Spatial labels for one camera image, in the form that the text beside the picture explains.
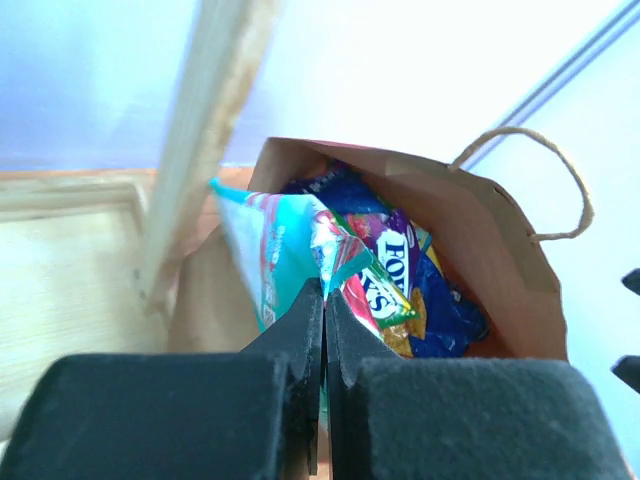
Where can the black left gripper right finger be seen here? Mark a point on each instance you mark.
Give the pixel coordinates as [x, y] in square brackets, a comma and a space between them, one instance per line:
[462, 418]

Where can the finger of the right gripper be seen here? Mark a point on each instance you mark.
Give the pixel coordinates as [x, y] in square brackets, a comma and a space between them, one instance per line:
[632, 280]
[627, 369]

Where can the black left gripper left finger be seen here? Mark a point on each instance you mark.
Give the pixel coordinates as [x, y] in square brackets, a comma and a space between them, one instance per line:
[246, 415]

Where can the green Fox's candy packet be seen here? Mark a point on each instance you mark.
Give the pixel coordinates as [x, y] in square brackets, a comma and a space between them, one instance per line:
[373, 297]

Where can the teal snack packet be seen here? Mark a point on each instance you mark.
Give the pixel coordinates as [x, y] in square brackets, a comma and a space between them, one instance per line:
[279, 241]

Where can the purple Fox's candy packet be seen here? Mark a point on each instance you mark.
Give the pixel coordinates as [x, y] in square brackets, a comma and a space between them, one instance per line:
[391, 236]

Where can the blue Doritos chip bag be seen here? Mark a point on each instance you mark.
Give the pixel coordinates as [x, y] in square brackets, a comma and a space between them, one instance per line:
[447, 322]

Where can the aluminium corner profile right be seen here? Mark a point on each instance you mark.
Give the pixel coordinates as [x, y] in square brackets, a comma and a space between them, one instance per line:
[618, 24]

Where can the wooden rack frame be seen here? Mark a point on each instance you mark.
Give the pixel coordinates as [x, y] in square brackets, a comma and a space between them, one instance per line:
[88, 260]

